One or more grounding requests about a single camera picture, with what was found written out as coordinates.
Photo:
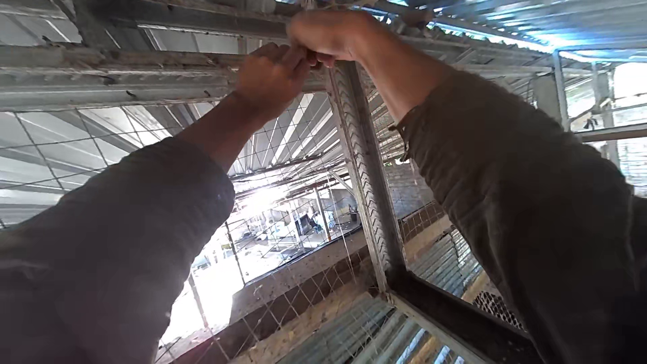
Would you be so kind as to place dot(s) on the person's left forearm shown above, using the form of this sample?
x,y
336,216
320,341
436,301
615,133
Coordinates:
x,y
126,212

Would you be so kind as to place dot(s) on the person's right hand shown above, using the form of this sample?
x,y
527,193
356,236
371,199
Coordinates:
x,y
333,33

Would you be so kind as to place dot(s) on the grey metal channel post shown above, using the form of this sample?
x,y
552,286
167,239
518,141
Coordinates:
x,y
360,162

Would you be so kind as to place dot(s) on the weathered brown wooden beam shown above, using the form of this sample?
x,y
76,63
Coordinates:
x,y
121,60

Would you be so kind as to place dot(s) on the person's right forearm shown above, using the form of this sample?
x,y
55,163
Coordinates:
x,y
505,177

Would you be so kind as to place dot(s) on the grey metal window frame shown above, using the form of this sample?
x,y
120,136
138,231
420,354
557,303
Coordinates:
x,y
561,91

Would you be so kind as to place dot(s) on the corrugated metal sheet panel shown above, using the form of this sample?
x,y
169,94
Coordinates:
x,y
349,338

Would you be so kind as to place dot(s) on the person's left hand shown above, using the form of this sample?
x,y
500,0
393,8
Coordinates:
x,y
265,83

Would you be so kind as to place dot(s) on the dark metal channel beam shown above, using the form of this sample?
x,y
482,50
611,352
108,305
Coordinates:
x,y
455,323

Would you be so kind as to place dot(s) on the black perforated plastic crate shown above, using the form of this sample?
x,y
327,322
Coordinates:
x,y
498,307

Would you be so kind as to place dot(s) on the dark grey roof beam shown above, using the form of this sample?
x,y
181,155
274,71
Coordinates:
x,y
212,23

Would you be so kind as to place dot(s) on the person's right fingers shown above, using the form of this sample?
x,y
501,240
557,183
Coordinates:
x,y
320,59

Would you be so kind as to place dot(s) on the person's left fingers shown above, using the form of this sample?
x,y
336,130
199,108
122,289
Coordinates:
x,y
284,54

